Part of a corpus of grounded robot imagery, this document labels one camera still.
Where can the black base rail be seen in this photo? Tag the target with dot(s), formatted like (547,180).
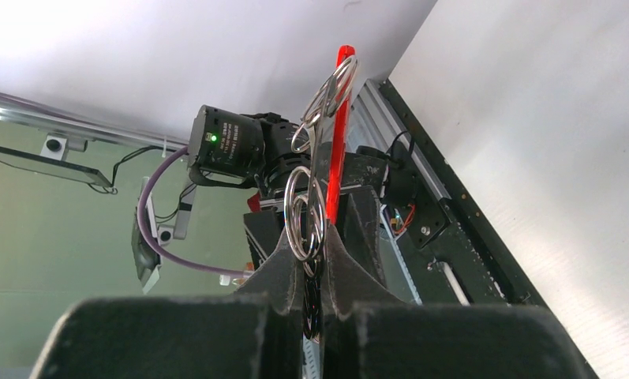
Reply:
(450,253)

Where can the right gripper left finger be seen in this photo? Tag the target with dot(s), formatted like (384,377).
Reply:
(254,332)

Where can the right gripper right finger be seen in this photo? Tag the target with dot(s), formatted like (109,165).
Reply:
(370,333)

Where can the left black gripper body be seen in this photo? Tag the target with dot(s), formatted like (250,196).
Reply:
(358,221)

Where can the black tagged key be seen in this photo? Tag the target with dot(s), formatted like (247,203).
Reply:
(312,303)

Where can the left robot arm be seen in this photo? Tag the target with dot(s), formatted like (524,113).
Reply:
(255,149)

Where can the red handled keyring holder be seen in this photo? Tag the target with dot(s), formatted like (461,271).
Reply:
(312,193)

